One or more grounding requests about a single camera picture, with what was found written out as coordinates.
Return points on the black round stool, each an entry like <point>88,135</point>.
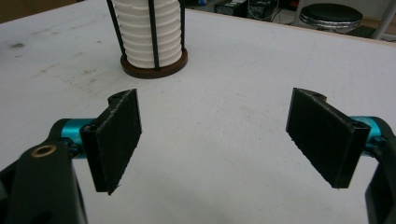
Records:
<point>330,14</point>

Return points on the black rod cup holder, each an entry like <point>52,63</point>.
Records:
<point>149,74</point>

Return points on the stack of white paper cups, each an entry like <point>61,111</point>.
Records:
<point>137,37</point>

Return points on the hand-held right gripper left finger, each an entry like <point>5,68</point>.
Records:
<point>113,140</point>

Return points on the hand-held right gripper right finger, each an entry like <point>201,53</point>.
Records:
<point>327,140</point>

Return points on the black equipment box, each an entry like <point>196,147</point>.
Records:
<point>232,7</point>

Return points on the white metal stand leg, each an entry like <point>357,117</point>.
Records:
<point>384,21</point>

